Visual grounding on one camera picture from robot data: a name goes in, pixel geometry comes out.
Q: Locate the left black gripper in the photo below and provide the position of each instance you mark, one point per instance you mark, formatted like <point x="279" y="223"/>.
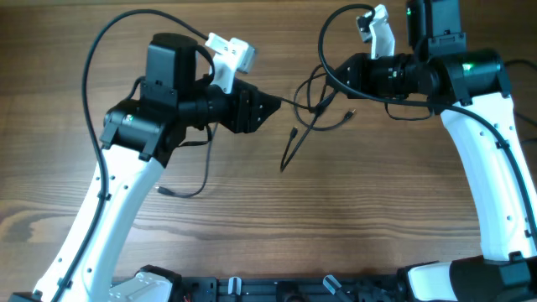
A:
<point x="240" y="114"/>

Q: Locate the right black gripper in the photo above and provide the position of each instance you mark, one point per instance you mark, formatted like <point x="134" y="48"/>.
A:
<point x="360" y="65"/>

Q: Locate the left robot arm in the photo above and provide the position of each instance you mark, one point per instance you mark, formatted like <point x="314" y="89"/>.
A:
<point x="186" y="84"/>

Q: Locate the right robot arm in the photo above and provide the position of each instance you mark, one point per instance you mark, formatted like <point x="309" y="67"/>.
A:
<point x="470" y="91"/>

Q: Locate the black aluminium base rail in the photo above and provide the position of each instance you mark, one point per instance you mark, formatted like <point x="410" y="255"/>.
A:
<point x="330" y="288"/>

